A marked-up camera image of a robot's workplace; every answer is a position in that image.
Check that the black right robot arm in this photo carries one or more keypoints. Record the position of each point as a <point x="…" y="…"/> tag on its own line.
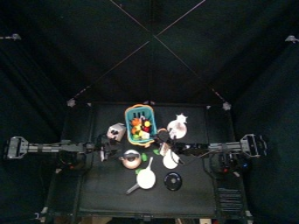
<point x="230" y="147"/>

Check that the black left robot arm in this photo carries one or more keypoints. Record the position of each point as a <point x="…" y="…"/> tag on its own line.
<point x="51" y="147"/>

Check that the white spatula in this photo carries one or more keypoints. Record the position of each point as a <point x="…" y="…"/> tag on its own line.
<point x="170" y="160"/>

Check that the black toy ladle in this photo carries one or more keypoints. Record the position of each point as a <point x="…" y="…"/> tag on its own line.
<point x="163" y="136"/>

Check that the green toy leaf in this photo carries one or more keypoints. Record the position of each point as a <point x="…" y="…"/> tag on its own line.
<point x="145" y="157"/>
<point x="139" y="171"/>
<point x="157" y="151"/>

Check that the copper toy kettle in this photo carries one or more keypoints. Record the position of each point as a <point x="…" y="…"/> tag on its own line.
<point x="131" y="159"/>

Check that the green toy food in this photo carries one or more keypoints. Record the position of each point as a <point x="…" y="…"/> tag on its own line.
<point x="135" y="136"/>

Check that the cream toy food block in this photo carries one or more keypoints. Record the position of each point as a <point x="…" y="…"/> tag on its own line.
<point x="145" y="135"/>

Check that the red toy food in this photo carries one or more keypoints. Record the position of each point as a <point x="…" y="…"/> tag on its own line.
<point x="146" y="129"/>

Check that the orange toy food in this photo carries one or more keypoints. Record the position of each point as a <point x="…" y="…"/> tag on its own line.
<point x="135" y="122"/>

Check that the teal basket with orange rim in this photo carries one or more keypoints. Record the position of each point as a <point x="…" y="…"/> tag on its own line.
<point x="141" y="124"/>

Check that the yellow toy food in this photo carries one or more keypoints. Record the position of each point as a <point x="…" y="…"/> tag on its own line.
<point x="147" y="123"/>

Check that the black round pot lid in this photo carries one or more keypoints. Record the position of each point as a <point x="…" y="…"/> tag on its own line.
<point x="173" y="181"/>

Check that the grey frame corner clamp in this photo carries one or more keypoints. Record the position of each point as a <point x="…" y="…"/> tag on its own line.
<point x="15" y="37"/>
<point x="71" y="102"/>
<point x="291" y="38"/>
<point x="226" y="106"/>

